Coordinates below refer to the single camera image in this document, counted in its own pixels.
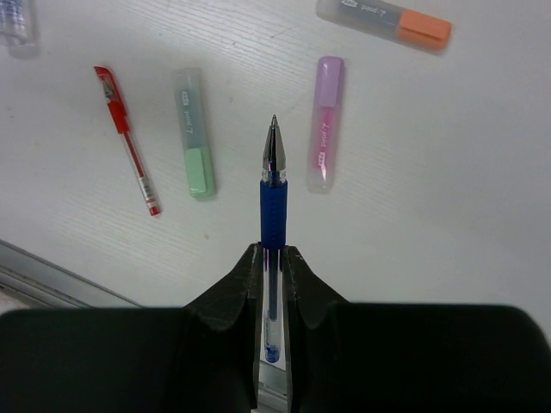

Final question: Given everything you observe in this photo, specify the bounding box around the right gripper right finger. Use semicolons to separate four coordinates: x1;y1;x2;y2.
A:
285;247;550;412

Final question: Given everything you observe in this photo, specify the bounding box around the blue gel pen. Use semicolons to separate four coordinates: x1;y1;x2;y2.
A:
260;116;288;363

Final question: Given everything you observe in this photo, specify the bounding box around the green highlighter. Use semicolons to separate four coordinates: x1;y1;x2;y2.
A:
172;68;215;200

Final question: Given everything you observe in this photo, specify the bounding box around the red gel pen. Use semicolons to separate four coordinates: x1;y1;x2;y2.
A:
94;65;161;217

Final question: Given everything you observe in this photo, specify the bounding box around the pink highlighter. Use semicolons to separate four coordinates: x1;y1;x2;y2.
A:
307;56;345;193

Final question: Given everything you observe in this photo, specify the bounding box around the orange highlighter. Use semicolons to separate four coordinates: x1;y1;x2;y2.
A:
316;0;453;52

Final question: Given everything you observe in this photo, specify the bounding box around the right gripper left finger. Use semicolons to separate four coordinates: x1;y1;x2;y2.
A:
1;244;258;412

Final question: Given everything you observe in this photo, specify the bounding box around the aluminium front rail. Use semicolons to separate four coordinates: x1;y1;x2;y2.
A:
1;241;139;308

